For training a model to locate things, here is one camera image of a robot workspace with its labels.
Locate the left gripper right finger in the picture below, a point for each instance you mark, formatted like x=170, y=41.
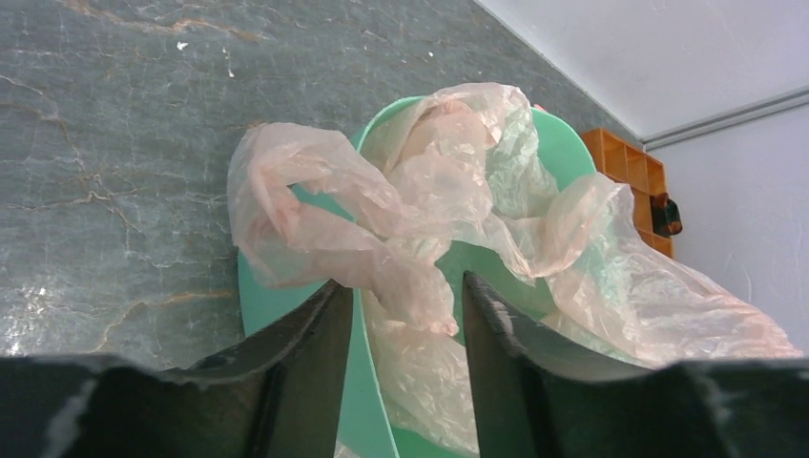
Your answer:
x=537, y=393

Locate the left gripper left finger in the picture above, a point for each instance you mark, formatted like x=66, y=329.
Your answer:
x=276, y=394

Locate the translucent pink plastic trash bag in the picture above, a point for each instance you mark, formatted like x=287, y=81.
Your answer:
x=454, y=181

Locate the green plastic trash bin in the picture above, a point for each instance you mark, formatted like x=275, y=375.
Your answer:
x=364, y=429

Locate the orange compartment tray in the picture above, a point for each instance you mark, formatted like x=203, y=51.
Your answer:
x=622, y=162

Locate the right corner aluminium post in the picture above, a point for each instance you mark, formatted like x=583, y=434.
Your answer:
x=773, y=105

